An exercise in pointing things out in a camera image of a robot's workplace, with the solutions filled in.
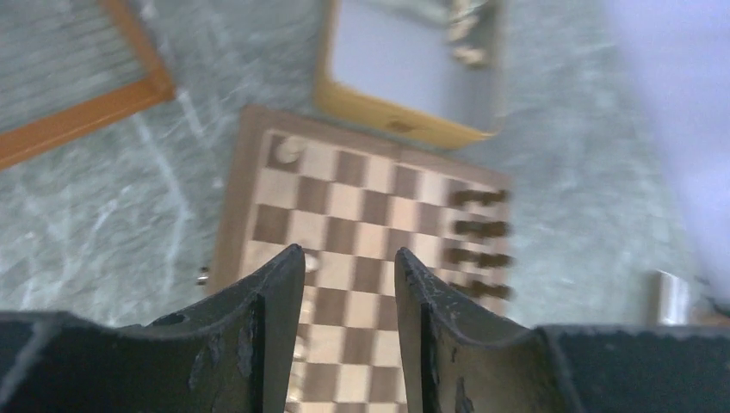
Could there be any dark chess pieces group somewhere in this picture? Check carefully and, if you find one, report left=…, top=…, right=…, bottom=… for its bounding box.
left=439, top=183, right=512, bottom=305

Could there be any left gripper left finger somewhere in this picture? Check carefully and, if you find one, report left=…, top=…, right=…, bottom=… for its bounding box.
left=1, top=244, right=305, bottom=412

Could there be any small white plastic part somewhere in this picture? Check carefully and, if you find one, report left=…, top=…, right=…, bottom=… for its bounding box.
left=653, top=270, right=692, bottom=326

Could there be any gold metal tin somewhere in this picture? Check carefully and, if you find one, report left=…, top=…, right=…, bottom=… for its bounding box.
left=313, top=1, right=507, bottom=149

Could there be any wooden shelf rack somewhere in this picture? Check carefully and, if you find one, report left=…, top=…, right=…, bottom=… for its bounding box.
left=1, top=1, right=176, bottom=168

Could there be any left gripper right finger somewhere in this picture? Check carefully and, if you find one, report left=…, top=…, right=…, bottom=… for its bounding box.
left=394, top=249, right=729, bottom=413

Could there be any light wooden rook corner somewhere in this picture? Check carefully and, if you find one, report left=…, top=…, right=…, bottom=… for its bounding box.
left=275, top=136, right=306, bottom=164

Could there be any light chess pieces pile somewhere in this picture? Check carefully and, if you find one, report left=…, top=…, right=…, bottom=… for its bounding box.
left=447, top=0, right=490, bottom=68

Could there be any wooden chess board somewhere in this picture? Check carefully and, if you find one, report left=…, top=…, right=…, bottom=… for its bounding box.
left=210, top=104, right=508, bottom=412

